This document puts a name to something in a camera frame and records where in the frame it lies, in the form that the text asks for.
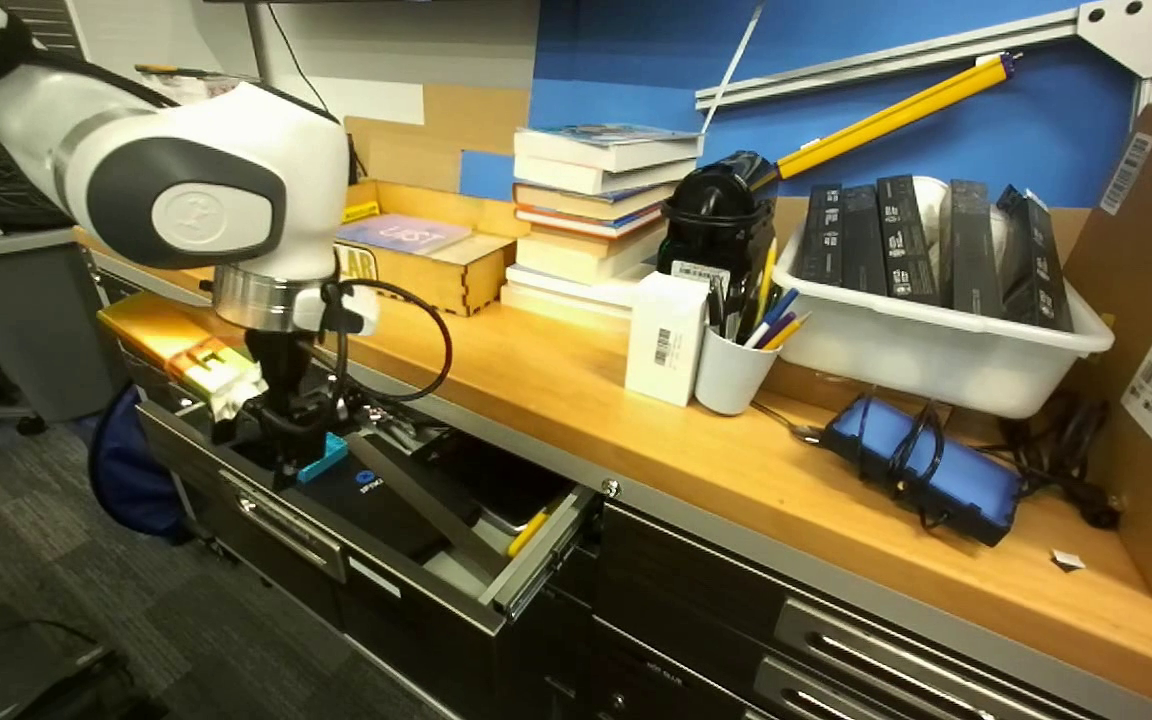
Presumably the yellow pencil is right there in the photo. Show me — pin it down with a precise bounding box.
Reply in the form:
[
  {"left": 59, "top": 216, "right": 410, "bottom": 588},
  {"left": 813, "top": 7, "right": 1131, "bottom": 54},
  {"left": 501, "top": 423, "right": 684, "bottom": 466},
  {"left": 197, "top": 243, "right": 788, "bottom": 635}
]
[{"left": 753, "top": 236, "right": 786, "bottom": 328}]

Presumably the black crumpled bag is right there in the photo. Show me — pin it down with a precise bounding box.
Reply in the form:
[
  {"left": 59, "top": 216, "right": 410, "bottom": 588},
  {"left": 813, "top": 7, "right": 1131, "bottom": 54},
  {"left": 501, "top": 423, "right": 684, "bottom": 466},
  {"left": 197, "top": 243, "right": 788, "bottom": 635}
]
[{"left": 652, "top": 150, "right": 786, "bottom": 284}]

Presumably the book with blue-grey cover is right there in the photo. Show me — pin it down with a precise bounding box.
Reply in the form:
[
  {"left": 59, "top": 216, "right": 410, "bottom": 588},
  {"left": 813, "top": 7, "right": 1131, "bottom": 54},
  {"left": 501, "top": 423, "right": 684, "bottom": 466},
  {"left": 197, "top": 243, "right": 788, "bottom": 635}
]
[{"left": 508, "top": 120, "right": 706, "bottom": 177}]

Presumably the blue pen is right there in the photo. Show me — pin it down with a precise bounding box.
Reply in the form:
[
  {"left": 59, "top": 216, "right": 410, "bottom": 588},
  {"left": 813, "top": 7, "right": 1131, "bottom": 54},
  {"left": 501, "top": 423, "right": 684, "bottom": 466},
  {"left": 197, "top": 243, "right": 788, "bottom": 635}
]
[{"left": 750, "top": 284, "right": 805, "bottom": 349}]

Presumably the black floor case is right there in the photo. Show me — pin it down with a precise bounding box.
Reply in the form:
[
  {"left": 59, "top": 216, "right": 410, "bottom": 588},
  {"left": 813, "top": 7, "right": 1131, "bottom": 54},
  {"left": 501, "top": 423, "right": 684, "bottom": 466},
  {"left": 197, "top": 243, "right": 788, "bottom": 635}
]
[{"left": 0, "top": 603, "right": 143, "bottom": 720}]

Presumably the white upright carton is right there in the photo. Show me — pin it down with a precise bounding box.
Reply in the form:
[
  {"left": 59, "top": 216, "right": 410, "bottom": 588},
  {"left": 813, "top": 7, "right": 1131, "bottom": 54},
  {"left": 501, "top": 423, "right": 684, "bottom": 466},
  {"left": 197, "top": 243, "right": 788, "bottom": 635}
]
[{"left": 622, "top": 268, "right": 717, "bottom": 410}]

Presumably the orange pen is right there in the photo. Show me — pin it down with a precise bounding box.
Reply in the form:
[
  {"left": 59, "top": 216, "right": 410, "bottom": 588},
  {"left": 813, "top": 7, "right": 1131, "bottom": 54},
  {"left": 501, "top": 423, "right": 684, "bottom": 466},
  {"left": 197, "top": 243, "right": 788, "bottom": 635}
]
[{"left": 762, "top": 314, "right": 809, "bottom": 357}]

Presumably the black drawer cabinet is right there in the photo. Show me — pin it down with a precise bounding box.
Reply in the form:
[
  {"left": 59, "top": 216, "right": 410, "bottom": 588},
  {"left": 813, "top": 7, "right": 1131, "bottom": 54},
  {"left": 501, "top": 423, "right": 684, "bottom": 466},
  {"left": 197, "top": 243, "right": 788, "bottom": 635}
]
[{"left": 89, "top": 263, "right": 1140, "bottom": 720}]

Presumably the white pen cup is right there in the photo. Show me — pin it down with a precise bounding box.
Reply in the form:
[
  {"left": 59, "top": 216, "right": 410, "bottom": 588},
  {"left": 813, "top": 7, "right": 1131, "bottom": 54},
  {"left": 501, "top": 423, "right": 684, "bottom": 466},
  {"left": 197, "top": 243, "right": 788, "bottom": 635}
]
[{"left": 693, "top": 325, "right": 786, "bottom": 421}]

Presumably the thin red-edged book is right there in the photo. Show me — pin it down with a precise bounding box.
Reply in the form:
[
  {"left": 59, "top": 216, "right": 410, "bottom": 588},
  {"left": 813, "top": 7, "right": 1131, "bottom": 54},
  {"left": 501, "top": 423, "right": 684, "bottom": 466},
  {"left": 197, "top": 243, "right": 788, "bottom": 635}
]
[{"left": 514, "top": 203, "right": 673, "bottom": 243}]

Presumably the gold wrist camera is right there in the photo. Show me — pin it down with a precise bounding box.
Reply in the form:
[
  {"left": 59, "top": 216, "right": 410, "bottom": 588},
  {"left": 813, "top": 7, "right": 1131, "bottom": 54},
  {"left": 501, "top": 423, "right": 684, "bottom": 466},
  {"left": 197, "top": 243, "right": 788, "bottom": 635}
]
[{"left": 95, "top": 294, "right": 272, "bottom": 423}]

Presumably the aluminium rail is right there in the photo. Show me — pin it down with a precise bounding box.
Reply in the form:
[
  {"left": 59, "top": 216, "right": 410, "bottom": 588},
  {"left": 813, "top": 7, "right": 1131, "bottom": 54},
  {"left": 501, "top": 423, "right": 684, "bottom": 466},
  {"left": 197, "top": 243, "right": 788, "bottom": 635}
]
[{"left": 693, "top": 6, "right": 1087, "bottom": 116}]

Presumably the laser-cut wooden box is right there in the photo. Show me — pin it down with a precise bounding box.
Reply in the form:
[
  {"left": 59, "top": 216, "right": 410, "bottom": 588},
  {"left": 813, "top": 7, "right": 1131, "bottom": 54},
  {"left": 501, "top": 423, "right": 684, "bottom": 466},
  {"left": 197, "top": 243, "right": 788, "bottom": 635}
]
[{"left": 332, "top": 177, "right": 520, "bottom": 319}]

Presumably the grey side table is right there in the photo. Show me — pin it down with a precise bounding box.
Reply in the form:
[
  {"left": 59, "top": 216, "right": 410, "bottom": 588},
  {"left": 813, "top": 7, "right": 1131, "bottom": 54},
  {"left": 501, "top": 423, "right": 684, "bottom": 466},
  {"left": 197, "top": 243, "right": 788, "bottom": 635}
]
[{"left": 0, "top": 216, "right": 130, "bottom": 434}]

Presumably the silver measuring tool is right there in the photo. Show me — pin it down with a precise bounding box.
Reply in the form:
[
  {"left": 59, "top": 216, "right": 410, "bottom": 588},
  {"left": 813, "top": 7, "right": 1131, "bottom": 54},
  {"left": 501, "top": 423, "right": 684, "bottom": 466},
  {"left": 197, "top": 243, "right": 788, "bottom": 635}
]
[{"left": 346, "top": 430, "right": 514, "bottom": 580}]

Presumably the thick cream book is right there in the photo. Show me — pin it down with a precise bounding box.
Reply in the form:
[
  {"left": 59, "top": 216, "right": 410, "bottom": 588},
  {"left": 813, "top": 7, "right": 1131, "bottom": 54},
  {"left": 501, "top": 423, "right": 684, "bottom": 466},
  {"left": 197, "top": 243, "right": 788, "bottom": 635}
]
[{"left": 514, "top": 220, "right": 667, "bottom": 290}]

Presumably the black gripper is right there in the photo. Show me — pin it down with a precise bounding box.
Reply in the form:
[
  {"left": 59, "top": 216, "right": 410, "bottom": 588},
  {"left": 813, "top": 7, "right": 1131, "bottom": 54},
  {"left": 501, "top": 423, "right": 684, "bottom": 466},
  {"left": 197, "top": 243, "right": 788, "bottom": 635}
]
[{"left": 233, "top": 325, "right": 370, "bottom": 496}]

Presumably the open black metal drawer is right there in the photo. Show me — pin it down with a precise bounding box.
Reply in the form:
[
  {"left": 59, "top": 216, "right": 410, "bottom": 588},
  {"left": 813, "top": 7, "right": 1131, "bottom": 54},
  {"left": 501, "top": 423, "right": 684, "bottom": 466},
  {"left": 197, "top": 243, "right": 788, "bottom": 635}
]
[{"left": 133, "top": 376, "right": 601, "bottom": 640}]

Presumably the blue power brick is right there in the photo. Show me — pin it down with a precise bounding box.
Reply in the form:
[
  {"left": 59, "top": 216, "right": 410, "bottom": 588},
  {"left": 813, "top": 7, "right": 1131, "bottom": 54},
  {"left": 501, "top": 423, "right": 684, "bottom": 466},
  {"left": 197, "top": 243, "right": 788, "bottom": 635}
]
[{"left": 821, "top": 392, "right": 1030, "bottom": 547}]

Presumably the thin tan book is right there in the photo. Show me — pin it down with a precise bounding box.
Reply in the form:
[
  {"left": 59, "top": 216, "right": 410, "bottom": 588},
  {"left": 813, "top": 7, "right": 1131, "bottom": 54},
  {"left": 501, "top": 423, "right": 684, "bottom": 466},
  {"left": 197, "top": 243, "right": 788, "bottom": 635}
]
[{"left": 514, "top": 182, "right": 681, "bottom": 227}]

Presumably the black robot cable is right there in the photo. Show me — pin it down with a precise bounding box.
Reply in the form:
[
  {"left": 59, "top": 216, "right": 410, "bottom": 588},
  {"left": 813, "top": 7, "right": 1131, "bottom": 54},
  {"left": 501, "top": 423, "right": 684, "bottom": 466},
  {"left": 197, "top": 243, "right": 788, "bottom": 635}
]
[{"left": 317, "top": 277, "right": 460, "bottom": 406}]

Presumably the black box with blue logo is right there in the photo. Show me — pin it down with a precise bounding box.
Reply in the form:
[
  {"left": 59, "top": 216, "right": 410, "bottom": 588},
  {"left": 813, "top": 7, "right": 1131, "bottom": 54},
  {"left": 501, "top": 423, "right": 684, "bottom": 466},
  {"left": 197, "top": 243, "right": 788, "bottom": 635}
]
[{"left": 295, "top": 456, "right": 482, "bottom": 565}]

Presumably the black cable bundle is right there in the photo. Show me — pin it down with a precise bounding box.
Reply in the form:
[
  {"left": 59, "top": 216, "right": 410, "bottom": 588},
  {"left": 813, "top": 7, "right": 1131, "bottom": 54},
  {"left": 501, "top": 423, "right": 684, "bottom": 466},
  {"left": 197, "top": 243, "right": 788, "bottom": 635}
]
[{"left": 1001, "top": 390, "right": 1129, "bottom": 532}]

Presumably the thick white book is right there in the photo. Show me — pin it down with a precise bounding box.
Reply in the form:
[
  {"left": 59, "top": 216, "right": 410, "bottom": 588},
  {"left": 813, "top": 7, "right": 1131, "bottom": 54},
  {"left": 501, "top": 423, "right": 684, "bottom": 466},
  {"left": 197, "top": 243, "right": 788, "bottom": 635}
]
[{"left": 508, "top": 154, "right": 700, "bottom": 203}]

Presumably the dark blue bag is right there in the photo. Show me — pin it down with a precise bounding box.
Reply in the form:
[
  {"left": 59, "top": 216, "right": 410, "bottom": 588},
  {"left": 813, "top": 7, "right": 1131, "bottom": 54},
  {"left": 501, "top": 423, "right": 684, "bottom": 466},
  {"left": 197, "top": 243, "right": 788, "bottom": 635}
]
[{"left": 83, "top": 379, "right": 200, "bottom": 547}]

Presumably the black slim box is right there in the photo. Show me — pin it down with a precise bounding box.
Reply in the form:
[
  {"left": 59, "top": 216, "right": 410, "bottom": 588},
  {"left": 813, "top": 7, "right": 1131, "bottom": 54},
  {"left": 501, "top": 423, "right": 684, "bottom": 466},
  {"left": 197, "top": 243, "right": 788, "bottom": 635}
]
[
  {"left": 792, "top": 182, "right": 852, "bottom": 284},
  {"left": 873, "top": 174, "right": 943, "bottom": 306},
  {"left": 840, "top": 182, "right": 894, "bottom": 294},
  {"left": 993, "top": 184, "right": 1078, "bottom": 332},
  {"left": 935, "top": 177, "right": 1007, "bottom": 319}
]

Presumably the small yellow tool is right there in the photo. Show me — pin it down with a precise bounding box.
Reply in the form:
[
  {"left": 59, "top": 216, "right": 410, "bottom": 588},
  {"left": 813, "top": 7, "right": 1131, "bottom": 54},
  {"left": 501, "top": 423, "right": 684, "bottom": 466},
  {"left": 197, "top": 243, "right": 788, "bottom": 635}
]
[{"left": 506, "top": 505, "right": 558, "bottom": 565}]

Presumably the yellow bar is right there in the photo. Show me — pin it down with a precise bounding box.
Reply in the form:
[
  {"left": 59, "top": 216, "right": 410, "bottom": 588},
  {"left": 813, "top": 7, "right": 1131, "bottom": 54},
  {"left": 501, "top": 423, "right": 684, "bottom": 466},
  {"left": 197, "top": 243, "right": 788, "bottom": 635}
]
[{"left": 771, "top": 54, "right": 1020, "bottom": 184}]

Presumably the white plastic bin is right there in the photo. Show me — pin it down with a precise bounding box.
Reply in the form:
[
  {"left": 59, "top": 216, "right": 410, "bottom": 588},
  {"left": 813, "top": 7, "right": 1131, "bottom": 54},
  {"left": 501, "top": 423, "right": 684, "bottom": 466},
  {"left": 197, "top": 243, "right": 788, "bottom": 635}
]
[{"left": 771, "top": 236, "right": 1122, "bottom": 423}]

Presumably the white cable tie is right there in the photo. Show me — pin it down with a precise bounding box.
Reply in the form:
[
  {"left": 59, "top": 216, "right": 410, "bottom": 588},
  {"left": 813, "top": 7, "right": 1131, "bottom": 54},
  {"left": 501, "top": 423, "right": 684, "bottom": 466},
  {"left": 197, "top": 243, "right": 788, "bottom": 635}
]
[{"left": 693, "top": 0, "right": 770, "bottom": 160}]

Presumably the brown cardboard box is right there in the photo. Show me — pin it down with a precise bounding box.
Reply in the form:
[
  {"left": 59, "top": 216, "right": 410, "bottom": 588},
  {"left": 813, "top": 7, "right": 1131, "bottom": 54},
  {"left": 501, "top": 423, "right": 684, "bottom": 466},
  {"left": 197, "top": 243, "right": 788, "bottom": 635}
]
[{"left": 1064, "top": 99, "right": 1152, "bottom": 622}]

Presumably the wide white book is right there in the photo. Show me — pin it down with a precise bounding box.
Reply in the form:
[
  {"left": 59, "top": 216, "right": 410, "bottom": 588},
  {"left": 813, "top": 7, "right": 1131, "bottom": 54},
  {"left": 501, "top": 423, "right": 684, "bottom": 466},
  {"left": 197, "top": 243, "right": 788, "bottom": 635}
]
[{"left": 501, "top": 260, "right": 650, "bottom": 328}]

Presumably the purple-blue flat book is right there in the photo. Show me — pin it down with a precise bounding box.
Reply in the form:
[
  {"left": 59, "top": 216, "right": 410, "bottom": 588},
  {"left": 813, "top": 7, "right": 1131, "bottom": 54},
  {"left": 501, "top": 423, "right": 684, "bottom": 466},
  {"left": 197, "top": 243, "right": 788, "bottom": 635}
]
[{"left": 332, "top": 211, "right": 478, "bottom": 260}]

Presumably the perforated metal bracket plate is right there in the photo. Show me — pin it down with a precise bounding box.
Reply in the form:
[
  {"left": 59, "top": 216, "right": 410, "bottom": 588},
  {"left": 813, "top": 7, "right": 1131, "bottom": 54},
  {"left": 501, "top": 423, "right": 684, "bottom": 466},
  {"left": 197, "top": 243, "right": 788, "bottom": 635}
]
[{"left": 1071, "top": 0, "right": 1152, "bottom": 84}]

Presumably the small blue block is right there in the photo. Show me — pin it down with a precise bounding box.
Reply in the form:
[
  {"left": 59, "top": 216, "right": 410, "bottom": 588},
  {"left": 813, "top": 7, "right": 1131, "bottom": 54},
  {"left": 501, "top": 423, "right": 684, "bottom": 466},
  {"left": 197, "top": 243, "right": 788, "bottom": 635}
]
[{"left": 292, "top": 434, "right": 356, "bottom": 491}]

